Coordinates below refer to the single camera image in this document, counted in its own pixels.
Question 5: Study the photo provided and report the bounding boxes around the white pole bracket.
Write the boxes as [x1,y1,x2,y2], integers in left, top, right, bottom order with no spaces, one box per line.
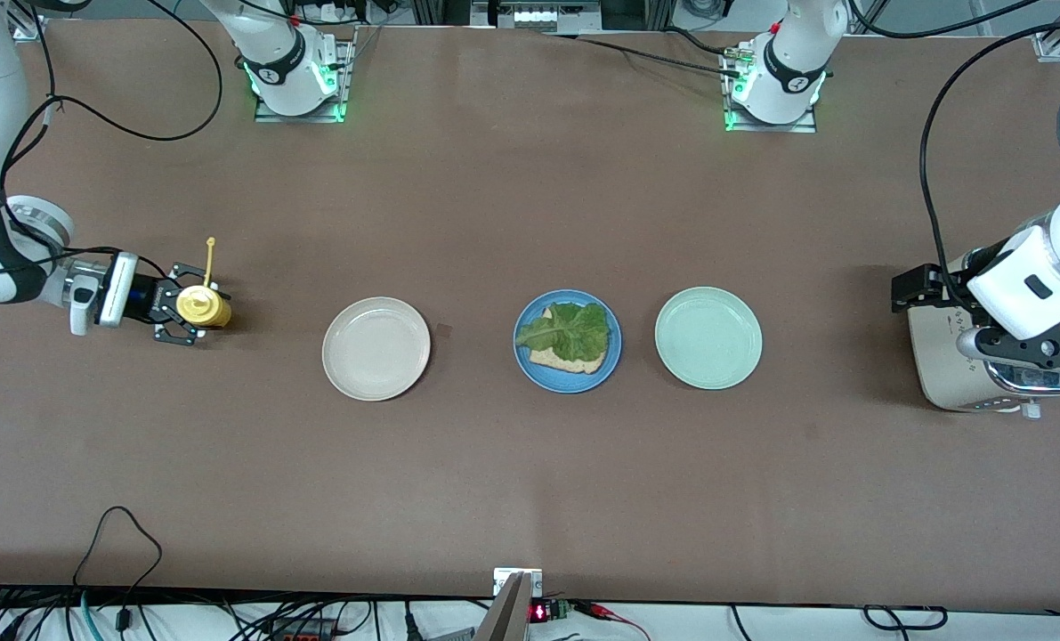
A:
[493,567,544,597]

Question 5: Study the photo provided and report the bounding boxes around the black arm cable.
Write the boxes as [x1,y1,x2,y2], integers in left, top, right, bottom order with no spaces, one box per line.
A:
[0,0,224,277]
[850,0,1060,308]

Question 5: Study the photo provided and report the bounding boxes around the yellow mustard squeeze bottle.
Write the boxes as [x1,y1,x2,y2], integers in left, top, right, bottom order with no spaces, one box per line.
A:
[176,237,233,330]

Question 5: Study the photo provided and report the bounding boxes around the grey metal camera pole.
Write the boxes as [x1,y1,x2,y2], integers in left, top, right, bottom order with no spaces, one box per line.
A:
[474,570,535,641]

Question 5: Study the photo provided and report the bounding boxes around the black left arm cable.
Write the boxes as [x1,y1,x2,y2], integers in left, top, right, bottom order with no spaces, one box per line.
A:
[850,0,1060,308]

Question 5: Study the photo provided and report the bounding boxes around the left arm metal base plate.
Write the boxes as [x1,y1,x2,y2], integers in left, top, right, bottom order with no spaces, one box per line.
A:
[724,49,818,134]

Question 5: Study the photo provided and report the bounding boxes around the black coiled cable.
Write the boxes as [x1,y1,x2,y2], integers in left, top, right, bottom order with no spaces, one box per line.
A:
[862,604,949,632]

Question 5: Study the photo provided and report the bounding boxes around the black table cable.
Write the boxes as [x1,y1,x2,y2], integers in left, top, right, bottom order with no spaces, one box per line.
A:
[543,31,744,79]

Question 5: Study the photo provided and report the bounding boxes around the red and black clip wires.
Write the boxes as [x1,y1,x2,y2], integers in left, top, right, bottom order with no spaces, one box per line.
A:
[574,600,653,641]

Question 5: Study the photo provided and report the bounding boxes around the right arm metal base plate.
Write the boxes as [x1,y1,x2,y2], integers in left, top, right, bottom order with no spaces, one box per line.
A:
[254,27,352,124]

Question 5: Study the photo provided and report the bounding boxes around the blue round plate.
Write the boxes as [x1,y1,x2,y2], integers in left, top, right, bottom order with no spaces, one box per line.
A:
[513,289,623,394]

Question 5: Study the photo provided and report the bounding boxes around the toasted bread slice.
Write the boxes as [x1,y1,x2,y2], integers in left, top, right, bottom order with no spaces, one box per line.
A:
[530,307,608,375]

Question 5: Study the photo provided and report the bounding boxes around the green lettuce leaf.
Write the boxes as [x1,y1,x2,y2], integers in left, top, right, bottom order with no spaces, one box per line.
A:
[515,302,611,361]

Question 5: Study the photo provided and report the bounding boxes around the beige round plate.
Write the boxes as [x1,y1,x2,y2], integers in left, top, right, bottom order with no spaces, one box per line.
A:
[321,296,432,402]

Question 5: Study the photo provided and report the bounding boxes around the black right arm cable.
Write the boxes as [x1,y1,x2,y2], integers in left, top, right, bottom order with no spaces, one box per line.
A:
[0,0,224,277]

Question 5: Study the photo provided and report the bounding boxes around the orange power strip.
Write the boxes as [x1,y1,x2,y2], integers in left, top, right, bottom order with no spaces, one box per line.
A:
[267,621,339,641]

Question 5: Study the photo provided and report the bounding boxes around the thin black looped cable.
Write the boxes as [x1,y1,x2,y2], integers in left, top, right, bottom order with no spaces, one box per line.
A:
[72,506,164,615]

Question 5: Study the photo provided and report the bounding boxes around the pale green round plate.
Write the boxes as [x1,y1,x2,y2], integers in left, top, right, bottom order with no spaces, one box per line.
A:
[654,286,764,391]

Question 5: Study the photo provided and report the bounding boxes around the cream and chrome toaster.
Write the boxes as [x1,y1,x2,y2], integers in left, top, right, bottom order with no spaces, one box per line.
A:
[907,303,1060,421]

